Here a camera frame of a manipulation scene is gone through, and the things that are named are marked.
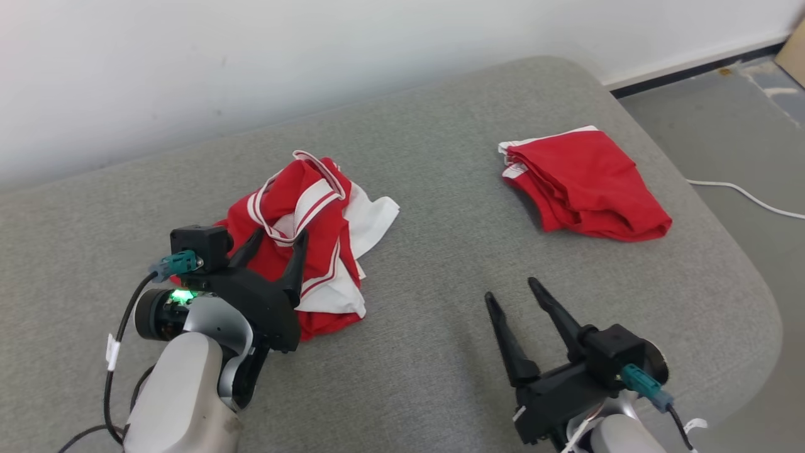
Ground white floor cable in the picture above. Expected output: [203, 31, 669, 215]
[686, 179, 805, 221]

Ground red shorts with white stripe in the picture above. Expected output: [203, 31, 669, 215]
[498, 125, 674, 243]

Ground red white basketball jersey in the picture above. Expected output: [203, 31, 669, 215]
[170, 150, 401, 342]

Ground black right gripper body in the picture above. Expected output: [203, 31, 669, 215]
[514, 361, 625, 447]

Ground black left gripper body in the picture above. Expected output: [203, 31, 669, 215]
[189, 268, 303, 353]

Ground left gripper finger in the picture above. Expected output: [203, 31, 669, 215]
[229, 228, 265, 271]
[282, 230, 309, 309]

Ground black cable with teal plug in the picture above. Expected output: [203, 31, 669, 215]
[621, 363, 697, 453]
[60, 249, 203, 453]

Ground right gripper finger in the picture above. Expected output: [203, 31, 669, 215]
[528, 276, 596, 361]
[484, 292, 541, 386]

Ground brown cardboard piece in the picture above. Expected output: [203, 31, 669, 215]
[775, 18, 805, 89]

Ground black baseboard strip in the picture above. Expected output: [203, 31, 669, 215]
[610, 41, 788, 99]

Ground grey fabric sofa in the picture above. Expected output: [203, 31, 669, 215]
[0, 55, 784, 453]

